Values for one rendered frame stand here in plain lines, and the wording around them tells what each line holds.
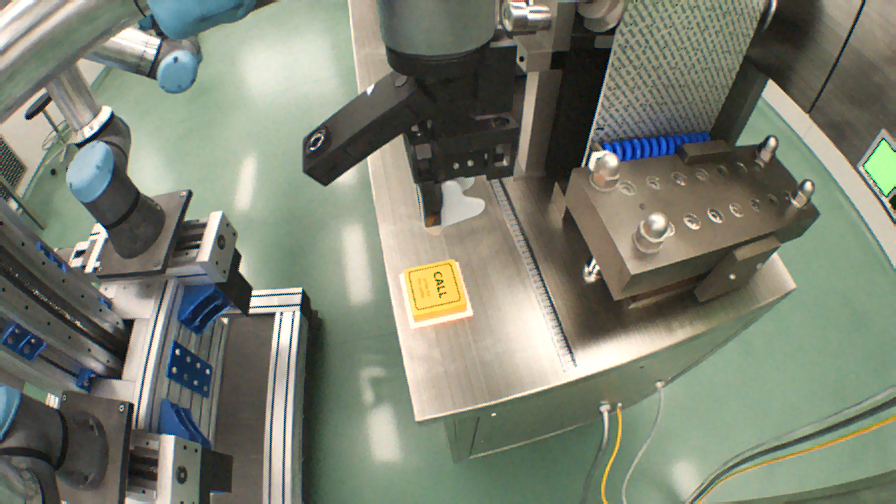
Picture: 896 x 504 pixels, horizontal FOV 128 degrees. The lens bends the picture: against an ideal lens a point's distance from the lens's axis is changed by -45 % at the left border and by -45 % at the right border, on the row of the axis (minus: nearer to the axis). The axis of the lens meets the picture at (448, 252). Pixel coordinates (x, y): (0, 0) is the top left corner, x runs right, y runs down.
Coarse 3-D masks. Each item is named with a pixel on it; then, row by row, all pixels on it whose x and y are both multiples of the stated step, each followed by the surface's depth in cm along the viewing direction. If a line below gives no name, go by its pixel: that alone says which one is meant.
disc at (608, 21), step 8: (616, 0) 33; (624, 0) 32; (616, 8) 34; (624, 8) 33; (576, 16) 42; (608, 16) 36; (616, 16) 35; (584, 24) 41; (592, 24) 39; (600, 24) 38; (608, 24) 36
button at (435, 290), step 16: (416, 272) 52; (432, 272) 52; (448, 272) 52; (416, 288) 51; (432, 288) 51; (448, 288) 51; (416, 304) 50; (432, 304) 50; (448, 304) 50; (464, 304) 50; (416, 320) 50
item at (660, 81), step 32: (640, 32) 36; (672, 32) 37; (704, 32) 37; (608, 64) 40; (640, 64) 40; (672, 64) 41; (704, 64) 41; (736, 64) 42; (608, 96) 44; (640, 96) 44; (672, 96) 45; (704, 96) 46; (608, 128) 48; (640, 128) 49; (672, 128) 51; (704, 128) 52
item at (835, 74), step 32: (800, 0) 33; (832, 0) 27; (864, 0) 23; (768, 32) 41; (800, 32) 35; (832, 32) 30; (864, 32) 25; (768, 64) 43; (800, 64) 37; (832, 64) 32; (864, 64) 27; (800, 96) 39; (832, 96) 34; (864, 96) 28; (832, 128) 35; (864, 128) 30
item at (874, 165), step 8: (880, 144) 27; (880, 152) 28; (888, 152) 27; (872, 160) 29; (880, 160) 28; (888, 160) 27; (872, 168) 30; (880, 168) 28; (888, 168) 27; (872, 176) 30; (880, 176) 29; (888, 176) 27; (880, 184) 29; (888, 184) 28; (888, 192) 28
